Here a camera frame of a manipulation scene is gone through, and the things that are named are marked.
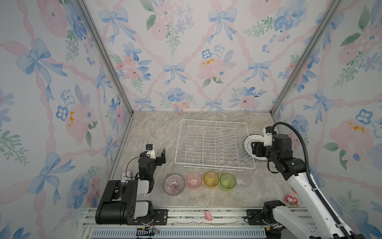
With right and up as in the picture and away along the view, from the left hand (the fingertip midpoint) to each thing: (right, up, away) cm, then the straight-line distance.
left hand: (156, 148), depth 89 cm
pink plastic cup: (+23, -17, -4) cm, 29 cm away
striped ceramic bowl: (+12, -20, -6) cm, 23 cm away
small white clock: (-17, -16, -4) cm, 24 cm away
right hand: (+56, +5, -11) cm, 58 cm away
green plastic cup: (+42, -18, -5) cm, 46 cm away
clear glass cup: (+51, -17, -6) cm, 54 cm away
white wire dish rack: (+36, +1, +11) cm, 38 cm away
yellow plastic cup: (+33, -17, -4) cm, 37 cm away
